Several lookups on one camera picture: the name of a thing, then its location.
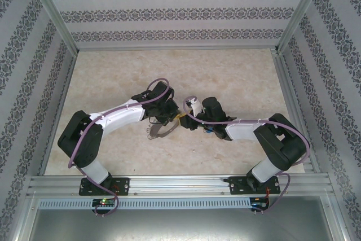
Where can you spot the metal disc with key rings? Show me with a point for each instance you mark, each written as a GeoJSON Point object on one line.
{"type": "Point", "coordinates": [160, 133]}

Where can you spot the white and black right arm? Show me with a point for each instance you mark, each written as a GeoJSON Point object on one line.
{"type": "Point", "coordinates": [242, 132]}

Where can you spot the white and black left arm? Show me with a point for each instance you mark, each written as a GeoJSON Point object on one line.
{"type": "Point", "coordinates": [121, 117]}

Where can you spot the small blue loop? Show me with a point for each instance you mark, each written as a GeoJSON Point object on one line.
{"type": "Point", "coordinates": [208, 131]}

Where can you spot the grey metal panel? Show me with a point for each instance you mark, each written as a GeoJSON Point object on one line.
{"type": "Point", "coordinates": [175, 227]}

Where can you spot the small circuit board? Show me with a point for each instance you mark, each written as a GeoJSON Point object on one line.
{"type": "Point", "coordinates": [260, 203]}
{"type": "Point", "coordinates": [105, 202]}

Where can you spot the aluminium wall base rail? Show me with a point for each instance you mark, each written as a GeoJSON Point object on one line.
{"type": "Point", "coordinates": [175, 47]}

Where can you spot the long aluminium mounting rail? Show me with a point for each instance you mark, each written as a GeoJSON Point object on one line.
{"type": "Point", "coordinates": [175, 186]}

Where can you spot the aluminium side rail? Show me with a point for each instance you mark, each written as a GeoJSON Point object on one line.
{"type": "Point", "coordinates": [286, 83]}

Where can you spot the aluminium frame post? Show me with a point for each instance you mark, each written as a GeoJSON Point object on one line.
{"type": "Point", "coordinates": [53, 12]}
{"type": "Point", "coordinates": [301, 12]}

